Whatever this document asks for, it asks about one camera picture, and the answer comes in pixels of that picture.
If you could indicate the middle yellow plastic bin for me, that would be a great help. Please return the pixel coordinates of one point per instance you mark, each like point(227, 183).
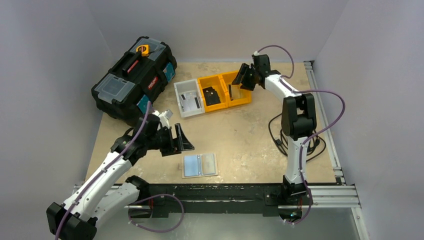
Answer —
point(216, 82)

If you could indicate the black and white cards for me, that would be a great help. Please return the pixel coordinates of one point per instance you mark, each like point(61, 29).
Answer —
point(184, 99)

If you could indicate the white plastic bin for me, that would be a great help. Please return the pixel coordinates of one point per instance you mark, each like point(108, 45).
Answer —
point(189, 99)

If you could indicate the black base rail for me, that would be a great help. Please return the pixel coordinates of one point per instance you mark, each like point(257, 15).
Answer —
point(158, 200)

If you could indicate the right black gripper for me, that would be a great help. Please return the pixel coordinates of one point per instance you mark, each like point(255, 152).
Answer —
point(251, 76)

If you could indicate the yellow tape measure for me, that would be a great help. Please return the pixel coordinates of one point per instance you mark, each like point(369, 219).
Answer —
point(143, 50)

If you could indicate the white lion VIP card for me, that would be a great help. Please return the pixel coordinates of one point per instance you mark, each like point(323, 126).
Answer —
point(192, 101)

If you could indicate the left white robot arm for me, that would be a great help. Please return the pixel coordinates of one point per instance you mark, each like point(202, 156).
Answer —
point(79, 216)

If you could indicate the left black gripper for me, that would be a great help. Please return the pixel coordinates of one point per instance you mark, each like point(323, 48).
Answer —
point(168, 141)

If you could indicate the black plastic toolbox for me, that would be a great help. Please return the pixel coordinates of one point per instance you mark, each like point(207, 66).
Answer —
point(134, 81)

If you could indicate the yellow plastic bin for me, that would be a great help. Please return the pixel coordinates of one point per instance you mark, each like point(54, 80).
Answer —
point(245, 95)
point(216, 82)

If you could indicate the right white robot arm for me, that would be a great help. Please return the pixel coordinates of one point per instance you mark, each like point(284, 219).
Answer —
point(298, 117)

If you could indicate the right yellow plastic bin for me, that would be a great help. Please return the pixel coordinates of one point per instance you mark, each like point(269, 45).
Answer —
point(245, 95)

